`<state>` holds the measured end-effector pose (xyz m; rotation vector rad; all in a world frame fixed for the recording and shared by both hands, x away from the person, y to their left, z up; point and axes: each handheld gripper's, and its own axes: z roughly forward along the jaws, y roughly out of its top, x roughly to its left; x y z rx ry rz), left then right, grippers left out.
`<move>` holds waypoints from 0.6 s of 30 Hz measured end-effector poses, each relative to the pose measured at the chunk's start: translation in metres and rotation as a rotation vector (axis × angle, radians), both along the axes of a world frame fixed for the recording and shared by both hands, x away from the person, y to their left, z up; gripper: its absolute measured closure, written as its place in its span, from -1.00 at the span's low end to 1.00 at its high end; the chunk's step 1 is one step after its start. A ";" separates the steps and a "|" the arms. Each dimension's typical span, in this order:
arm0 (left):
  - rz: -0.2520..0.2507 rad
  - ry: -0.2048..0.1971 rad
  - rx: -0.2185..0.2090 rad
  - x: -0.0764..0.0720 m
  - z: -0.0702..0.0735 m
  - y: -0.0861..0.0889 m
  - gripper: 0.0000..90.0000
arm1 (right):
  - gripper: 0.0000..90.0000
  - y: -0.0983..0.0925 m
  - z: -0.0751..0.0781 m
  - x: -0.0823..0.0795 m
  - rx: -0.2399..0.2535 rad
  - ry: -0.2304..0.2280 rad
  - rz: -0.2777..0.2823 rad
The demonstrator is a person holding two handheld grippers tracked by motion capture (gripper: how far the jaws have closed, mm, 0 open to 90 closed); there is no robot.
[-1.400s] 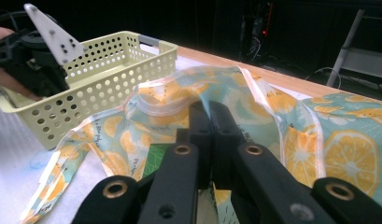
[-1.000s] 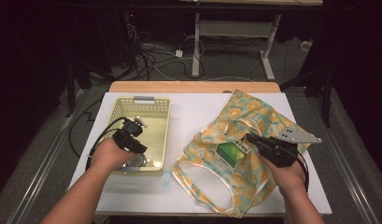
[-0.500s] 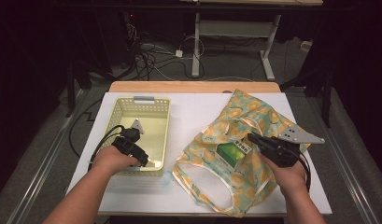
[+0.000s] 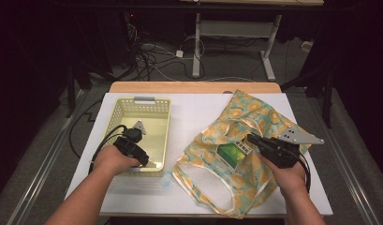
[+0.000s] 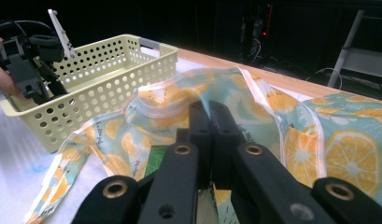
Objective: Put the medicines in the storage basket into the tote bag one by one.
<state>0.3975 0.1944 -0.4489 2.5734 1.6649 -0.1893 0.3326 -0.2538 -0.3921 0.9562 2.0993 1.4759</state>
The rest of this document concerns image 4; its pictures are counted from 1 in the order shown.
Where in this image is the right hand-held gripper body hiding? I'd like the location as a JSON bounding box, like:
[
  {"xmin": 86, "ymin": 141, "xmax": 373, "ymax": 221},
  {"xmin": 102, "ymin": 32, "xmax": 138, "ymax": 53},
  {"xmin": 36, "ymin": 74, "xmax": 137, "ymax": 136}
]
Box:
[{"xmin": 258, "ymin": 127, "xmax": 325, "ymax": 170}]

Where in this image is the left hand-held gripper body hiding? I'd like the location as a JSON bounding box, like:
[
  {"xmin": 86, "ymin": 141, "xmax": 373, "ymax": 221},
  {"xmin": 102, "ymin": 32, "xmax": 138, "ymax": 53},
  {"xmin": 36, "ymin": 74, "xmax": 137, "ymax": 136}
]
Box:
[{"xmin": 113, "ymin": 119, "xmax": 149, "ymax": 163}]

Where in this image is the wide green medicine box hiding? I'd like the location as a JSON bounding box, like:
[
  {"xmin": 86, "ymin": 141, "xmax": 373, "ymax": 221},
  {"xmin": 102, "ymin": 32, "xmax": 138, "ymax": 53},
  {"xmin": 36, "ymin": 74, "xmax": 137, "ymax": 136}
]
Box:
[{"xmin": 215, "ymin": 141, "xmax": 254, "ymax": 173}]

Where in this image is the orange print cloth bag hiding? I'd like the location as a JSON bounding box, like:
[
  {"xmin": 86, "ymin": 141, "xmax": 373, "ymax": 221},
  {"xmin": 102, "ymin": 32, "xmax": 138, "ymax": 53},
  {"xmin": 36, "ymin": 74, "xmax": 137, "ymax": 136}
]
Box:
[{"xmin": 172, "ymin": 89, "xmax": 312, "ymax": 219}]

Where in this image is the pale yellow plastic basket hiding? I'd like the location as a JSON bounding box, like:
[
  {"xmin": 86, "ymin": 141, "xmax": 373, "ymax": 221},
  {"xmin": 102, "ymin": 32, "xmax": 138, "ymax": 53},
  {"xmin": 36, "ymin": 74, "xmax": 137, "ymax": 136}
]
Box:
[{"xmin": 98, "ymin": 97, "xmax": 172, "ymax": 178}]

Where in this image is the person's left hand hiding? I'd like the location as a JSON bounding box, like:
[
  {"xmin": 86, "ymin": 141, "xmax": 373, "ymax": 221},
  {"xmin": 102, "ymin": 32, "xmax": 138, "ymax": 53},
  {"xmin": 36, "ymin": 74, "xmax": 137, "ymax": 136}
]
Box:
[{"xmin": 93, "ymin": 144, "xmax": 142, "ymax": 176}]

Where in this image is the person's right hand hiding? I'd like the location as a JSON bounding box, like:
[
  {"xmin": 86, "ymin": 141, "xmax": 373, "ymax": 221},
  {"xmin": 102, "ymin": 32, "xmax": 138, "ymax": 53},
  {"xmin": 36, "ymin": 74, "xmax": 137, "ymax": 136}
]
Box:
[{"xmin": 259, "ymin": 156, "xmax": 309, "ymax": 199}]

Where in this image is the white board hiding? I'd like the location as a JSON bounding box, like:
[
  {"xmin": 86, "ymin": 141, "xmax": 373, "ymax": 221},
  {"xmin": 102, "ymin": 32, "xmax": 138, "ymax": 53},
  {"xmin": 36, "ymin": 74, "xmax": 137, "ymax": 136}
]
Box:
[{"xmin": 64, "ymin": 92, "xmax": 333, "ymax": 217}]

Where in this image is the black stand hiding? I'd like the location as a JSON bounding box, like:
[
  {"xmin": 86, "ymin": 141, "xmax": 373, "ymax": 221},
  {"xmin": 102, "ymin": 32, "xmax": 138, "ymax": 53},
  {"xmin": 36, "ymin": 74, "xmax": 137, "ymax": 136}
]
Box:
[
  {"xmin": 280, "ymin": 60, "xmax": 334, "ymax": 129},
  {"xmin": 65, "ymin": 60, "xmax": 94, "ymax": 119}
]

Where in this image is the left hand-held gripper cable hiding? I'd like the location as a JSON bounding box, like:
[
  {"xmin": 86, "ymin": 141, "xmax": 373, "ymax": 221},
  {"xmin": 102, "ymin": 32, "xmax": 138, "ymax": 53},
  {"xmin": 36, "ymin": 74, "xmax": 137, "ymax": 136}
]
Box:
[{"xmin": 87, "ymin": 124, "xmax": 128, "ymax": 174}]

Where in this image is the hand-held gripper cable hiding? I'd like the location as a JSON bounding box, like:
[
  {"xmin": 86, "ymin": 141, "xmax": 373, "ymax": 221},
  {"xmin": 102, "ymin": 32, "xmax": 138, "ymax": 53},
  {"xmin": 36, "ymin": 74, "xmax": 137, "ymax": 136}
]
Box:
[
  {"xmin": 296, "ymin": 152, "xmax": 312, "ymax": 193},
  {"xmin": 87, "ymin": 124, "xmax": 128, "ymax": 174}
]

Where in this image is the right hand-held gripper cable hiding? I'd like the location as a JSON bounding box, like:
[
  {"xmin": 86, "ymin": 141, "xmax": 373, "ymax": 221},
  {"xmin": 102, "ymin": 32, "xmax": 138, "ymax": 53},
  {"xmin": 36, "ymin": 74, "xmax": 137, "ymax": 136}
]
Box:
[{"xmin": 296, "ymin": 152, "xmax": 312, "ymax": 193}]

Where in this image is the black floor cable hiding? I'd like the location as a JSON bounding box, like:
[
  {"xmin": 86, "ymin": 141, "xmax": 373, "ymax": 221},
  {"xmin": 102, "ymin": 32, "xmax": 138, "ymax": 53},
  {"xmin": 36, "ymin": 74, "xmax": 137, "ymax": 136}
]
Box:
[{"xmin": 68, "ymin": 98, "xmax": 103, "ymax": 159}]

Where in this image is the metal floor rail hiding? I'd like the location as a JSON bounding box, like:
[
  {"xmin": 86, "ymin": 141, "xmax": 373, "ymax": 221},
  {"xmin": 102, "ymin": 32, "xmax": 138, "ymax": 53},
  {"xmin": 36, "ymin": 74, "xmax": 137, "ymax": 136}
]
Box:
[
  {"xmin": 315, "ymin": 99, "xmax": 382, "ymax": 225},
  {"xmin": 6, "ymin": 89, "xmax": 85, "ymax": 225}
]

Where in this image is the tangle of floor cables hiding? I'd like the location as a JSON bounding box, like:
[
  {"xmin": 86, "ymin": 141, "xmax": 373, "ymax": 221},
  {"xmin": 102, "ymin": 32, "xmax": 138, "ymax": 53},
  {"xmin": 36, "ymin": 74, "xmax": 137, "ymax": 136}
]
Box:
[{"xmin": 121, "ymin": 22, "xmax": 207, "ymax": 83}]

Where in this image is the white metal desk frame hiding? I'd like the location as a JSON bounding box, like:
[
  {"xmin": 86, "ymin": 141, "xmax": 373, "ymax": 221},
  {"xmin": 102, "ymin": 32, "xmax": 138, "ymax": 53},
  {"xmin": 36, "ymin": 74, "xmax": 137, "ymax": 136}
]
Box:
[{"xmin": 191, "ymin": 12, "xmax": 283, "ymax": 83}]

